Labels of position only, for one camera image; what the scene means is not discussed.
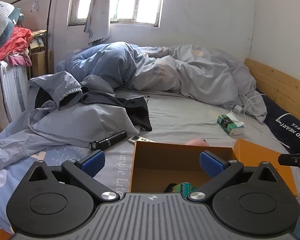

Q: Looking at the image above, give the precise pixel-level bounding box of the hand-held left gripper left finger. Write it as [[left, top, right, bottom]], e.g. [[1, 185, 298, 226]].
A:
[[27, 150, 120, 203]]

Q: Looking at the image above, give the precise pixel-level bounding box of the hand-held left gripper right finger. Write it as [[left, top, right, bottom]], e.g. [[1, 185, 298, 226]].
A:
[[187, 151, 280, 202]]

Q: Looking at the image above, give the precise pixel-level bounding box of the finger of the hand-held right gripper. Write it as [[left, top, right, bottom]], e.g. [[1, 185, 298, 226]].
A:
[[278, 153, 300, 178]]

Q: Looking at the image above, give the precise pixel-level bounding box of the orange cardboard box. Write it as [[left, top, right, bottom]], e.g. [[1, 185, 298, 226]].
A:
[[129, 141, 240, 193]]

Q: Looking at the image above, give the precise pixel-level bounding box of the black flashlight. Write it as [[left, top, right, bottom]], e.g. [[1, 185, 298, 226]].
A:
[[88, 131, 128, 151]]

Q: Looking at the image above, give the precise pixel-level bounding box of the pink toy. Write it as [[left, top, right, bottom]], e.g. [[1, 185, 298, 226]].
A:
[[185, 138, 210, 147]]

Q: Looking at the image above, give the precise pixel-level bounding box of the green packet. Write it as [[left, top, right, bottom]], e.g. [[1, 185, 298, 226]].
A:
[[174, 182, 198, 198]]

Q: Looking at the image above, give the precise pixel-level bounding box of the navy printed pillow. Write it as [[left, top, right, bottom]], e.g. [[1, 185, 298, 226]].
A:
[[255, 87, 300, 155]]

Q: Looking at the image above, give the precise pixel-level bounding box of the grey pillow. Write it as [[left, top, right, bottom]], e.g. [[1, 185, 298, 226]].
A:
[[0, 100, 140, 173]]

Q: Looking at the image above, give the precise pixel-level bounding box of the green tissue pack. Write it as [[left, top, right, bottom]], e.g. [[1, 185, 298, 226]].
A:
[[217, 111, 245, 136]]

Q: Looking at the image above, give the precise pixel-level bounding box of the white remote control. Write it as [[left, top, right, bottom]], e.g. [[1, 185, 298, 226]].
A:
[[128, 135, 156, 144]]

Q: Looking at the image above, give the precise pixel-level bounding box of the blue-grey printed bed sheet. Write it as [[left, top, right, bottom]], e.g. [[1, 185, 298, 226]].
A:
[[0, 87, 300, 230]]

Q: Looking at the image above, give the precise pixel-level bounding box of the black garment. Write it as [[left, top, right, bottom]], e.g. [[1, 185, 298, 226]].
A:
[[81, 86, 153, 132]]

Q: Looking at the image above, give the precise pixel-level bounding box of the wooden headboard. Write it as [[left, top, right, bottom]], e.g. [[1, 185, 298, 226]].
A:
[[244, 58, 300, 122]]

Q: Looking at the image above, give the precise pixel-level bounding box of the grey jacket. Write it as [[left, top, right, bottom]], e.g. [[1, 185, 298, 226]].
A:
[[27, 71, 116, 111]]

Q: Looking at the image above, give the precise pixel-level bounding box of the blue-grey duvet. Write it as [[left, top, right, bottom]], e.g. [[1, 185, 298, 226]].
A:
[[55, 42, 268, 124]]

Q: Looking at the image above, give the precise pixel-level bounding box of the white radiator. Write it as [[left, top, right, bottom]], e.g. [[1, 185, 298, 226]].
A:
[[0, 62, 29, 123]]

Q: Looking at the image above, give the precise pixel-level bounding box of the brown cardboard carton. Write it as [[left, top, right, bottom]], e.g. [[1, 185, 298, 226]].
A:
[[28, 29, 54, 78]]

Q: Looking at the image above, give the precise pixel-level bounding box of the pink cloth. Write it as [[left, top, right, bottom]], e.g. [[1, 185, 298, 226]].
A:
[[5, 52, 33, 67]]

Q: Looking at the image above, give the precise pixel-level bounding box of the black coat rack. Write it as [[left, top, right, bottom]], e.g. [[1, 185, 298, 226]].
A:
[[10, 0, 61, 75]]

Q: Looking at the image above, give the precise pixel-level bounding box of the red blanket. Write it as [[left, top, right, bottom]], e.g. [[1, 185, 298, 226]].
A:
[[0, 26, 33, 73]]

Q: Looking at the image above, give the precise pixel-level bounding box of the window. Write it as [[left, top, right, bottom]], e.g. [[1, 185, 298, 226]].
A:
[[67, 0, 167, 28]]

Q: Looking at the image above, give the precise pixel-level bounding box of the white charger with cable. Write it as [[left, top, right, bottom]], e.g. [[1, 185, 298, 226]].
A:
[[234, 92, 265, 113]]

